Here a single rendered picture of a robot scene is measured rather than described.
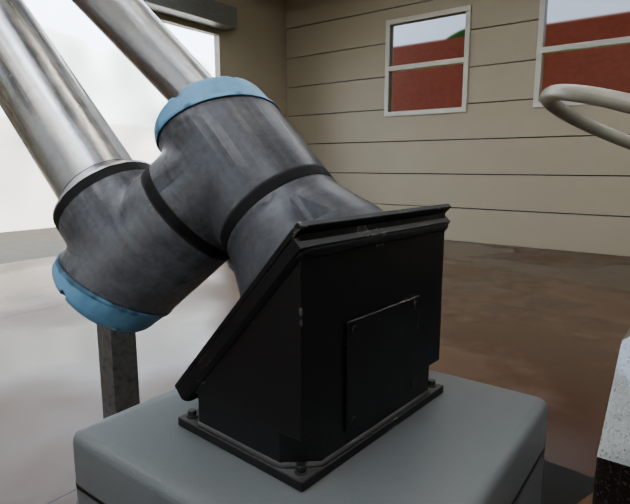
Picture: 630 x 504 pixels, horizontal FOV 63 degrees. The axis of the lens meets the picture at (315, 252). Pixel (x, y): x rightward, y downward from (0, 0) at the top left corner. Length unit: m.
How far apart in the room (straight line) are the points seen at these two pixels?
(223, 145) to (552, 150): 7.17
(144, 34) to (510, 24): 7.28
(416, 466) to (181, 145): 0.42
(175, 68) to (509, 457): 0.73
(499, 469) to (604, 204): 7.05
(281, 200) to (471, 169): 7.45
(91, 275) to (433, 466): 0.43
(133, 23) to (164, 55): 0.07
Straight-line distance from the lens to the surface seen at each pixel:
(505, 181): 7.79
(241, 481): 0.51
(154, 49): 0.93
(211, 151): 0.58
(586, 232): 7.59
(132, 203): 0.63
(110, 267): 0.64
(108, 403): 1.70
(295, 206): 0.52
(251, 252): 0.52
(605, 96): 1.02
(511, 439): 0.61
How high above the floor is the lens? 1.13
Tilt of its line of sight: 10 degrees down
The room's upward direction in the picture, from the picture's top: straight up
